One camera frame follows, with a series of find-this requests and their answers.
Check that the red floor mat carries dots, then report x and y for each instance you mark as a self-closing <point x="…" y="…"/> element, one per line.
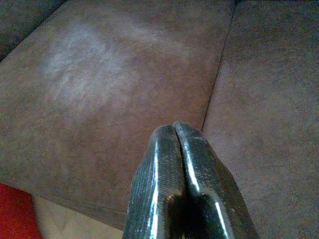
<point x="15" y="214"/>

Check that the brown fabric sofa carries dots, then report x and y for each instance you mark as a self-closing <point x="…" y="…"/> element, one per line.
<point x="99" y="99"/>

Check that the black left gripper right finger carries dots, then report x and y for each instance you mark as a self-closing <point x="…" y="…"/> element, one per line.
<point x="211" y="179"/>

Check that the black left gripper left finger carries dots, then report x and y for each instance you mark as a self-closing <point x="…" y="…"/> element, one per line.
<point x="147" y="186"/>

